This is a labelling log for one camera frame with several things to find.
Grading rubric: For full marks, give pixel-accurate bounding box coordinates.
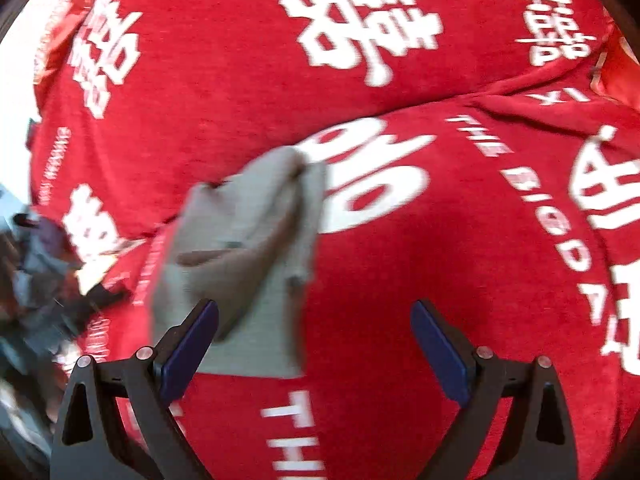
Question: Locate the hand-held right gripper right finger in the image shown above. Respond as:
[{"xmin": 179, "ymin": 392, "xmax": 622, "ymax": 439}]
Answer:
[{"xmin": 410, "ymin": 300, "xmax": 578, "ymax": 480}]

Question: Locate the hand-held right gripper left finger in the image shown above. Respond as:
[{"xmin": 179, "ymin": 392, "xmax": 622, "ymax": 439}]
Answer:
[{"xmin": 50, "ymin": 299, "xmax": 220, "ymax": 480}]

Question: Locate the grey garment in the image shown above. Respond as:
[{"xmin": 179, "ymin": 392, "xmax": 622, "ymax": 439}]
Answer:
[{"xmin": 150, "ymin": 146, "xmax": 329, "ymax": 380}]

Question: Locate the red printed blanket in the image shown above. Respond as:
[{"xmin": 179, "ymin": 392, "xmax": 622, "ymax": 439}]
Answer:
[{"xmin": 27, "ymin": 0, "xmax": 640, "ymax": 480}]

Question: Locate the black cloth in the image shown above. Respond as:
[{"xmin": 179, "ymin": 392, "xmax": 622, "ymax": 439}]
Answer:
[{"xmin": 75, "ymin": 282, "xmax": 128, "ymax": 321}]

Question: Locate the red satin cloth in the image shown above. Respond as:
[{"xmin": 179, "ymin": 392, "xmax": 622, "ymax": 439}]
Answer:
[
  {"xmin": 32, "ymin": 0, "xmax": 106, "ymax": 86},
  {"xmin": 592, "ymin": 25, "xmax": 640, "ymax": 111}
]

